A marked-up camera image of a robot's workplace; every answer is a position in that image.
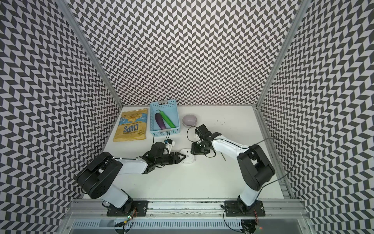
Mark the yellow chips bag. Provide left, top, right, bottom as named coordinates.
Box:
left=113, top=109, right=148, bottom=142

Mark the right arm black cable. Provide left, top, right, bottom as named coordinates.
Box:
left=254, top=137, right=296, bottom=191

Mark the green toy cucumber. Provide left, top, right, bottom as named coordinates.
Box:
left=157, top=110, right=175, bottom=128

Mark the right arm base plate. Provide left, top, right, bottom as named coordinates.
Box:
left=221, top=200, right=266, bottom=217

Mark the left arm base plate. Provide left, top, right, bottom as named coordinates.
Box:
left=107, top=200, right=149, bottom=217

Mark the aluminium front rail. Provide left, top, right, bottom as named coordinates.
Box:
left=62, top=198, right=310, bottom=220

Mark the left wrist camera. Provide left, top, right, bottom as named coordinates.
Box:
left=165, top=139, right=175, bottom=148

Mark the lilac ceramic bowl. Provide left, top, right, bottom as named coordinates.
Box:
left=182, top=114, right=198, bottom=127

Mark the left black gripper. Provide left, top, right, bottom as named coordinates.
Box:
left=156, top=152, right=186, bottom=165

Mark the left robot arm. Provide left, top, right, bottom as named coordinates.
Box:
left=76, top=142, right=187, bottom=213

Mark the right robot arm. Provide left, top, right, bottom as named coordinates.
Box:
left=191, top=124, right=275, bottom=207

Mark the purple toy eggplant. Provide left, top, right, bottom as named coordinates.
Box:
left=154, top=113, right=166, bottom=130

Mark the light blue plastic basket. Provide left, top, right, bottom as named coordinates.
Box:
left=150, top=99, right=181, bottom=137

